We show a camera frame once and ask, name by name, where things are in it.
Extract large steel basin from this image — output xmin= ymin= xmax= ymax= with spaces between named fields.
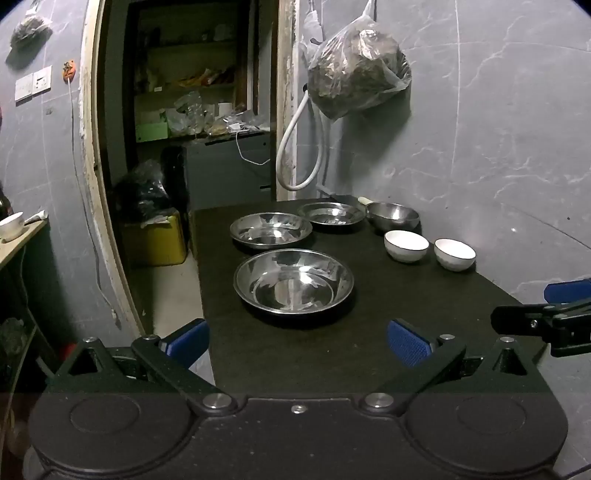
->
xmin=233 ymin=248 xmax=356 ymax=320

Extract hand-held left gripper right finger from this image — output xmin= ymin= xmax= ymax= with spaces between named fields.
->
xmin=359 ymin=318 xmax=552 ymax=415

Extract thin wall cable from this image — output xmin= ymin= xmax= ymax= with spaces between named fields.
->
xmin=68 ymin=78 xmax=123 ymax=329

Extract cluttered wooden cabinet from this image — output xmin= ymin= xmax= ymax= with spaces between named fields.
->
xmin=124 ymin=0 xmax=278 ymax=144

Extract medium steel basin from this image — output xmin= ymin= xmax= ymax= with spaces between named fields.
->
xmin=229 ymin=212 xmax=314 ymax=250

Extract white bowl on shelf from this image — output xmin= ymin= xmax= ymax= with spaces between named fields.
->
xmin=0 ymin=212 xmax=25 ymax=243

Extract black plastic bag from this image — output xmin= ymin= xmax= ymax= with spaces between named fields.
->
xmin=113 ymin=159 xmax=180 ymax=223

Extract large hanging plastic bag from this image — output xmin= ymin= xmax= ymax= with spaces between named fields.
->
xmin=306 ymin=0 xmax=413 ymax=121

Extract small hanging plastic bag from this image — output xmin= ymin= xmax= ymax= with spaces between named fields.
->
xmin=11 ymin=0 xmax=54 ymax=48

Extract green box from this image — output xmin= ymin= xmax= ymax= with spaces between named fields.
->
xmin=136 ymin=122 xmax=170 ymax=143

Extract white hose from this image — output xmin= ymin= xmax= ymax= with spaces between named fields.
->
xmin=276 ymin=84 xmax=331 ymax=191

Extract white door frame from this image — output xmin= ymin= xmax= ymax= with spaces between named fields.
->
xmin=78 ymin=0 xmax=299 ymax=339

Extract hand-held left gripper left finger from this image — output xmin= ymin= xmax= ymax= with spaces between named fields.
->
xmin=48 ymin=318 xmax=238 ymax=416

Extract steel bowl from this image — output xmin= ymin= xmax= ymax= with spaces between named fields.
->
xmin=366 ymin=201 xmax=420 ymax=232

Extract yellow bin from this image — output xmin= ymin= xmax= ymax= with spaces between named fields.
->
xmin=121 ymin=209 xmax=188 ymax=267

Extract thin white cable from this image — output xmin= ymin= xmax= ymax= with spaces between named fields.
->
xmin=235 ymin=131 xmax=271 ymax=166

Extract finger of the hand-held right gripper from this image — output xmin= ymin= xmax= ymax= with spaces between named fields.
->
xmin=490 ymin=299 xmax=591 ymax=359
xmin=543 ymin=280 xmax=591 ymax=304

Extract white wall socket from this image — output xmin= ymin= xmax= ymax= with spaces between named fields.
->
xmin=14 ymin=65 xmax=53 ymax=103

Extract wooden shelf board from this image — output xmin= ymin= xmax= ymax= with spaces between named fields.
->
xmin=0 ymin=219 xmax=49 ymax=273

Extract white ceramic bowl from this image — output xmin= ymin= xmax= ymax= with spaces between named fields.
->
xmin=433 ymin=237 xmax=477 ymax=272
xmin=384 ymin=230 xmax=430 ymax=264

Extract small steel plate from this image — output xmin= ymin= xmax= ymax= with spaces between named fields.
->
xmin=297 ymin=202 xmax=369 ymax=232

